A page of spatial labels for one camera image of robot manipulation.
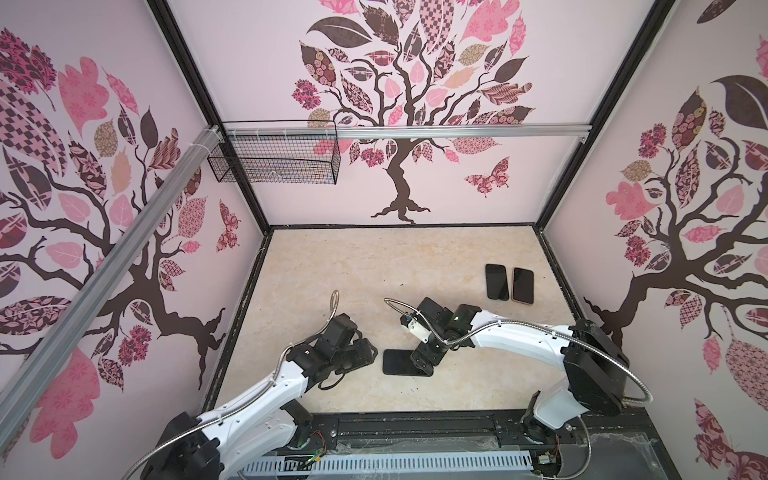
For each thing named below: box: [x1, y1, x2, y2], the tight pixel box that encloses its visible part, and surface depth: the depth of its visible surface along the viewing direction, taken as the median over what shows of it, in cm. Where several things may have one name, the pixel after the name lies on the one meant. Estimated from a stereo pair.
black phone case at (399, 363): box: [382, 349, 434, 377], surface depth 85 cm
